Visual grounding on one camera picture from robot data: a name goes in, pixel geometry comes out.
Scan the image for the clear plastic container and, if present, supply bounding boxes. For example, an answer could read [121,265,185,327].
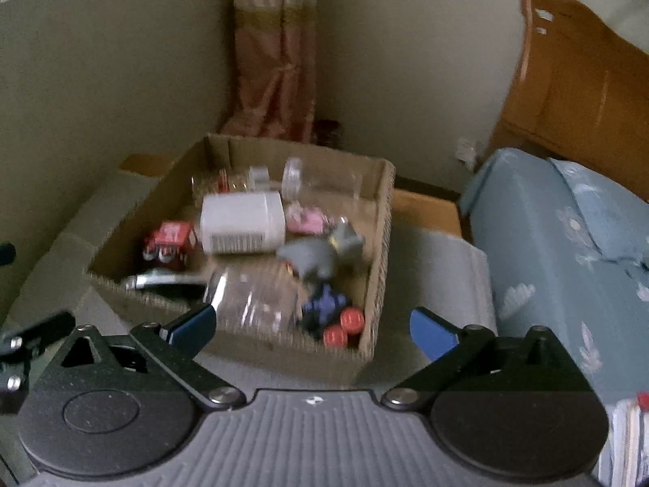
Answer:
[203,269,301,336]

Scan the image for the stack of books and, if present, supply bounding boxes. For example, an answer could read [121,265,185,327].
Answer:
[595,393,649,487]

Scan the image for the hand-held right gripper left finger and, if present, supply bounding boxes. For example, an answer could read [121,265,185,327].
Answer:
[35,303,249,410]

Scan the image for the red toy train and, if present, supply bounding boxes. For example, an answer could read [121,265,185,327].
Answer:
[142,220,198,269]

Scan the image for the light blue bedsheet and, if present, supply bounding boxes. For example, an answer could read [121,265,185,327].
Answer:
[459,147,649,407]

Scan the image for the light blue flowered pillow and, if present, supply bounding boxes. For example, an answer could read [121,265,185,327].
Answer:
[550,157,649,265]

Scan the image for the pink curtain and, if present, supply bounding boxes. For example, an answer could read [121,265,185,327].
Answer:
[218,0,320,143]

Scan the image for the white plastic bottle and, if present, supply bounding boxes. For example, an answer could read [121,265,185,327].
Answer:
[199,191,287,255]

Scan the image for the wooden headboard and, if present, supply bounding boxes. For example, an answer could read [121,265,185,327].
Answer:
[484,0,649,204]

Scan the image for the clear plastic cup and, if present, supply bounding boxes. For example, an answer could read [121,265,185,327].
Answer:
[281,157,363,204]

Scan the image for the white wall socket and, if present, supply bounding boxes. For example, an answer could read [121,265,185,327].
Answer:
[456,137,480,168]

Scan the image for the pink pig toy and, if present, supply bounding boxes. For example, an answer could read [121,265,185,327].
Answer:
[286,204,330,237]

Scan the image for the grey cat figure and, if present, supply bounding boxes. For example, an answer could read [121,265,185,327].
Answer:
[276,215,366,285]

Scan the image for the silver elongated object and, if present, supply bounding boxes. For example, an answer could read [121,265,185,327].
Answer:
[126,270,208,291]

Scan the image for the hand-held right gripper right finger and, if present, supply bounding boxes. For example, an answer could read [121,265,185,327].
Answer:
[381,307,585,410]

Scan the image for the blue toy car red wheels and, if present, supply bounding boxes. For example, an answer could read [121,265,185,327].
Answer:
[299,284,366,350]

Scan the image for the brown cardboard box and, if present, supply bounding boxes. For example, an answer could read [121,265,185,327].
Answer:
[85,133,396,363]

